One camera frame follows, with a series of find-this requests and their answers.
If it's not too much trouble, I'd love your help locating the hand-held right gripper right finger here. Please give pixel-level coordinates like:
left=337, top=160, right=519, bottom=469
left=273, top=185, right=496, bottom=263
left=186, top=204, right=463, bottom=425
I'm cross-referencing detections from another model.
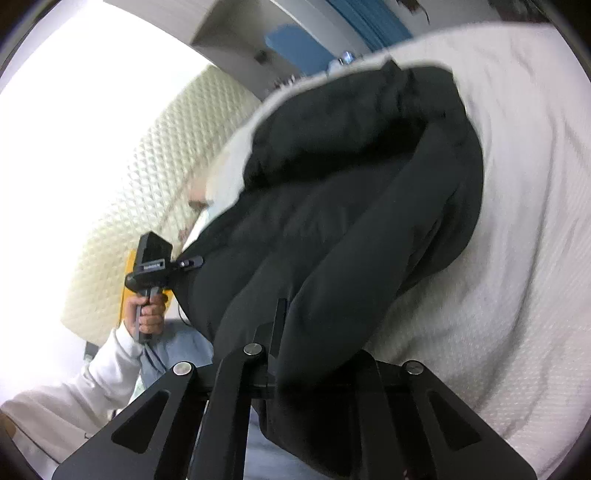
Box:
left=351, top=350, right=539, bottom=480

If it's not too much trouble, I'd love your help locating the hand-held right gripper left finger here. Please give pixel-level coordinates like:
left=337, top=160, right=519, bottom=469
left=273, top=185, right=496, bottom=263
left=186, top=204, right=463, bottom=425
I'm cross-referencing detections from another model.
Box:
left=51, top=299, right=288, bottom=480

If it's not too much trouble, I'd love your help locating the black puffer jacket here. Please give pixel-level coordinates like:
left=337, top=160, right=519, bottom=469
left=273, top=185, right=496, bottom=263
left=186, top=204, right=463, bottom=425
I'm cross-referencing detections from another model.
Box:
left=173, top=60, right=485, bottom=480

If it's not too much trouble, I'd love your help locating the person's left forearm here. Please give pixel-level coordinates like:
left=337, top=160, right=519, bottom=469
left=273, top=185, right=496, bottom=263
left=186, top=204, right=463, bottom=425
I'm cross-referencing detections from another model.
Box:
left=0, top=325, right=144, bottom=462

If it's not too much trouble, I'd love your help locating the person's left hand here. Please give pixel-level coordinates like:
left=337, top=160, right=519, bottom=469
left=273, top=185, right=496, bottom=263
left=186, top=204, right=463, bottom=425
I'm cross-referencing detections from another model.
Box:
left=124, top=292, right=168, bottom=336

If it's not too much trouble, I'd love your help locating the cream quilted headboard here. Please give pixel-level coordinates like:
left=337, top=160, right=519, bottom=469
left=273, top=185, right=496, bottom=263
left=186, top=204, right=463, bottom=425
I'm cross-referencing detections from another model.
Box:
left=62, top=65, right=264, bottom=342

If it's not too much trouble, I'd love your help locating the beige bed cover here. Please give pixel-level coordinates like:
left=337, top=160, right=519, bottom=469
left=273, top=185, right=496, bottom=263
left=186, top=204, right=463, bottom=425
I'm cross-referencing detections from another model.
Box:
left=203, top=23, right=591, bottom=444

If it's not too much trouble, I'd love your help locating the grey wardrobe cabinet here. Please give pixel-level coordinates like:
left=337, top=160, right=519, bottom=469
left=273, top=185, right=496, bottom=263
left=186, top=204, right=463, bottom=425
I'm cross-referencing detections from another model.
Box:
left=104, top=0, right=370, bottom=88

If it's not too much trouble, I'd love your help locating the blue curtain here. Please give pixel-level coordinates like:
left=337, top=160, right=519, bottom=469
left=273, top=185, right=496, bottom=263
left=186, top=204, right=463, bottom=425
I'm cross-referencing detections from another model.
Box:
left=325, top=0, right=414, bottom=51

